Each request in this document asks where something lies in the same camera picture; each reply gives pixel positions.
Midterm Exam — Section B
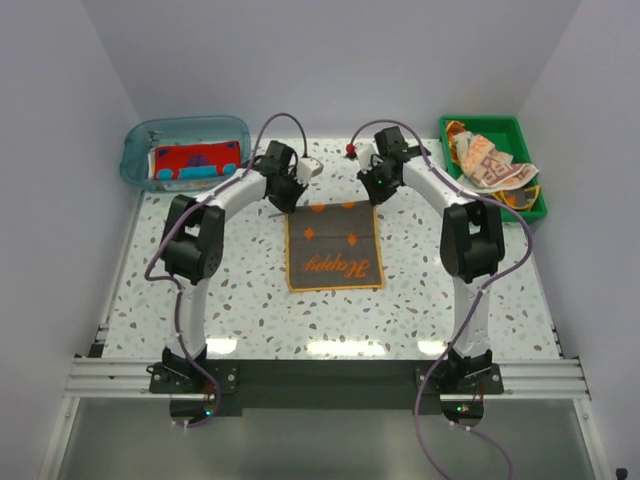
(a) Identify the orange patterned towel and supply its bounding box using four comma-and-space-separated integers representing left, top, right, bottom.
285, 201, 385, 292

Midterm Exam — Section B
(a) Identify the red patterned towel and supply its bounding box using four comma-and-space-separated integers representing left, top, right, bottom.
148, 141, 242, 181

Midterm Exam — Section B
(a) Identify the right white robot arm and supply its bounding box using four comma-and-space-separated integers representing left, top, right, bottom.
346, 127, 505, 393

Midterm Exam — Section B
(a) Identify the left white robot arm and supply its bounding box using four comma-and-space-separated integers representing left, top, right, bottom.
144, 141, 323, 396

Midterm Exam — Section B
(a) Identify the beige brown patterned towel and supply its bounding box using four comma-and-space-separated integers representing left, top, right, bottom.
452, 131, 539, 194

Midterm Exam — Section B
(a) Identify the teal transparent plastic bin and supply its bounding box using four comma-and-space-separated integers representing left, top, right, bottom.
119, 115, 251, 192

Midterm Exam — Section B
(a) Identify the green plastic crate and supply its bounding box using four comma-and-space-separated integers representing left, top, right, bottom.
440, 115, 547, 224

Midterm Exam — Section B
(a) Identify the grey yellow-edged towel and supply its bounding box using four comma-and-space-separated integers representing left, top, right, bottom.
479, 185, 541, 211

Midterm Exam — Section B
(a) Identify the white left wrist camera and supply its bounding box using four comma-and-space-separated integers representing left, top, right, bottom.
294, 157, 324, 185

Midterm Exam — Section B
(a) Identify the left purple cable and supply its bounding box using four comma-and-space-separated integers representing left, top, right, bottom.
144, 112, 307, 431

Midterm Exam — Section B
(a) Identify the black metal base rail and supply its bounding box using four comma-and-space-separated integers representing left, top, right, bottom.
155, 359, 505, 420

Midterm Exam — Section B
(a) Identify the aluminium frame rail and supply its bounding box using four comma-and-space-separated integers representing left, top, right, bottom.
64, 358, 590, 401

